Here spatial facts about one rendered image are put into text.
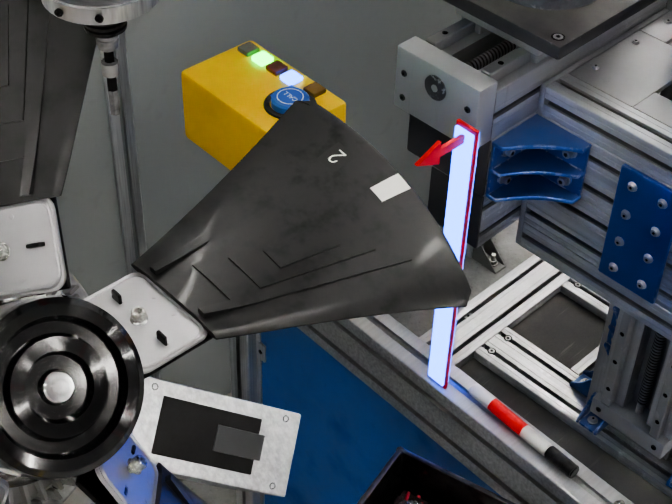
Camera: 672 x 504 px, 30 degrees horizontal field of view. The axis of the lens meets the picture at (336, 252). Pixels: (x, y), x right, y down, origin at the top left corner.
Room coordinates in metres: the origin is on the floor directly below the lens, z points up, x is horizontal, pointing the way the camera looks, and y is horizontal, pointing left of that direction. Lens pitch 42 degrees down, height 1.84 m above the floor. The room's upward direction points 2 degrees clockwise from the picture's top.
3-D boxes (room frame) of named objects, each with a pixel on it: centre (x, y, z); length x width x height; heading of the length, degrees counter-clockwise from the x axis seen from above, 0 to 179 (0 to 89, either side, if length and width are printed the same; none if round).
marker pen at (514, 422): (0.81, -0.19, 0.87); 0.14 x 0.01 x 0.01; 41
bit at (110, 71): (0.64, 0.14, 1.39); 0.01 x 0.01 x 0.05
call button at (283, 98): (1.07, 0.05, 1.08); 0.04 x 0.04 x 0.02
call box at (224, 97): (1.10, 0.08, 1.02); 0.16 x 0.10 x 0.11; 44
